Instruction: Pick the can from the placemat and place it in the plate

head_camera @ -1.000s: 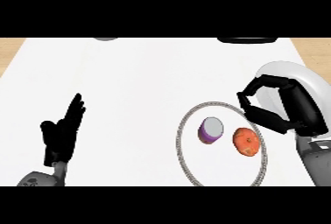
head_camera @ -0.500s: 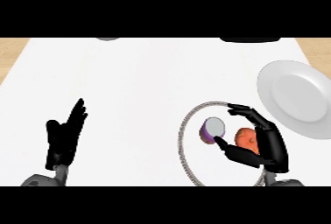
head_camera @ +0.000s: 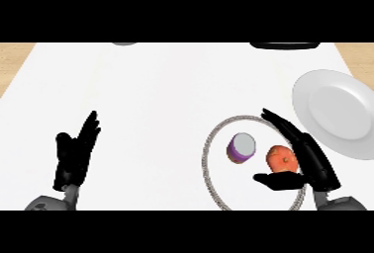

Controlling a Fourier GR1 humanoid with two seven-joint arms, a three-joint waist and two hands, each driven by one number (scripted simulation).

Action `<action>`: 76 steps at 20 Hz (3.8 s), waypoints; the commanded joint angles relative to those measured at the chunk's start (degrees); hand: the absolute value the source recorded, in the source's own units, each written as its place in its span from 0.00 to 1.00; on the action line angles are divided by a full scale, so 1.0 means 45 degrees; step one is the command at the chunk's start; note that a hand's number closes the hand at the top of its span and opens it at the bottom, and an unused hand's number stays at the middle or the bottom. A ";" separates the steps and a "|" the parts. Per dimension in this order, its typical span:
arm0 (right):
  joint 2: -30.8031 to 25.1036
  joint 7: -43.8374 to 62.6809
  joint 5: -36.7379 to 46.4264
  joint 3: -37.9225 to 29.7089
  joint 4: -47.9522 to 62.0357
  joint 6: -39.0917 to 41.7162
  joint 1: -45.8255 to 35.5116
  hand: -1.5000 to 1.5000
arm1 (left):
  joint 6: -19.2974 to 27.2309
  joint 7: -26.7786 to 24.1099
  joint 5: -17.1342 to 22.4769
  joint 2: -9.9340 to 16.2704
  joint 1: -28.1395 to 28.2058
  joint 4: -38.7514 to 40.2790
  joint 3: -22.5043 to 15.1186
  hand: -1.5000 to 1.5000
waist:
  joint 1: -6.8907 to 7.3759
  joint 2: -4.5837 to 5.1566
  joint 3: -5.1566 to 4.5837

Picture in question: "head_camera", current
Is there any purple can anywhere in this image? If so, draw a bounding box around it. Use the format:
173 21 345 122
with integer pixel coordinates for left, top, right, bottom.
225 131 258 165

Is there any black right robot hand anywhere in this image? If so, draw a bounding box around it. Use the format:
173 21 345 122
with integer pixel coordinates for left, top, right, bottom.
253 108 342 194

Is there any black flat object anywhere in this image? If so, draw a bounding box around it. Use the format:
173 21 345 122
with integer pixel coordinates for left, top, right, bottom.
249 42 321 50

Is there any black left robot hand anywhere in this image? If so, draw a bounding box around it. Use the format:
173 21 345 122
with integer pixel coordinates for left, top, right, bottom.
52 110 102 193

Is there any white plate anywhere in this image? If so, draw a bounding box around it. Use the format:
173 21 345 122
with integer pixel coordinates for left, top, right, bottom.
292 69 374 161

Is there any orange fruit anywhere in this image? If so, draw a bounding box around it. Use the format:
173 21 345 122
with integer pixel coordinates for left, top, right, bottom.
265 144 300 174

